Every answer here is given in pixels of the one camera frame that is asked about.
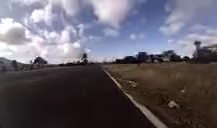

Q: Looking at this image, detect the lone tree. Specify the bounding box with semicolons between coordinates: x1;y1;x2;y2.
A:
80;52;89;65

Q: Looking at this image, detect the white painted edge line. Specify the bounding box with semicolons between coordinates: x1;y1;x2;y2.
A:
100;65;169;128

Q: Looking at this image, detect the dark asphalt road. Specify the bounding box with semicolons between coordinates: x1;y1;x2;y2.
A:
0;63;156;128

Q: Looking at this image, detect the row of dark trees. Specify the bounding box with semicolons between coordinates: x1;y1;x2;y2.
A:
113;40;217;65

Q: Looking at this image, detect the round dark tree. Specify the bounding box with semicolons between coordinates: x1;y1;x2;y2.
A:
33;56;49;67

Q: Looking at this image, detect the dry grass verge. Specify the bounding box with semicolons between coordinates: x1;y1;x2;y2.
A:
101;61;217;128

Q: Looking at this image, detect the pale stone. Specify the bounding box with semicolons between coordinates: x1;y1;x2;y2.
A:
167;100;181;110

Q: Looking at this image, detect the low building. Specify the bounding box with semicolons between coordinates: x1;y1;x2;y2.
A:
0;57;16;73

